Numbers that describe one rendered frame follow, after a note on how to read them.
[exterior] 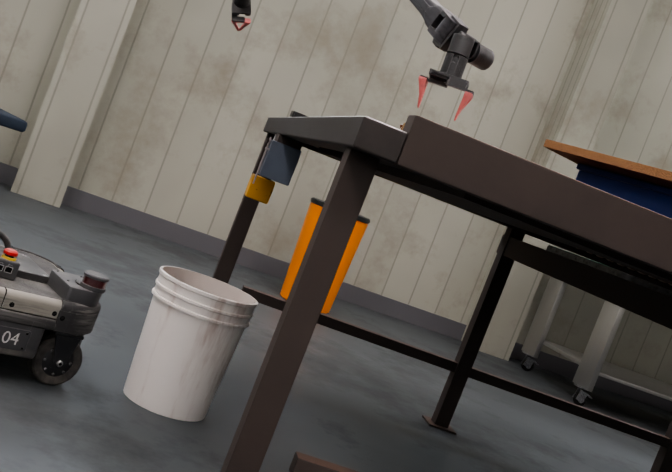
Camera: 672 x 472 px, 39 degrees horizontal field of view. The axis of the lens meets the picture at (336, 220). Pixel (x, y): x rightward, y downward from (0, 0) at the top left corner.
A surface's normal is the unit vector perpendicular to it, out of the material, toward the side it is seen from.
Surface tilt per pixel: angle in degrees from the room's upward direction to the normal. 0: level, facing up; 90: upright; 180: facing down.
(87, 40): 90
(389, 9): 90
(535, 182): 90
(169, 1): 90
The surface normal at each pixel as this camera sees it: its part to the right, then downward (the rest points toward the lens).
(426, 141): 0.15, 0.11
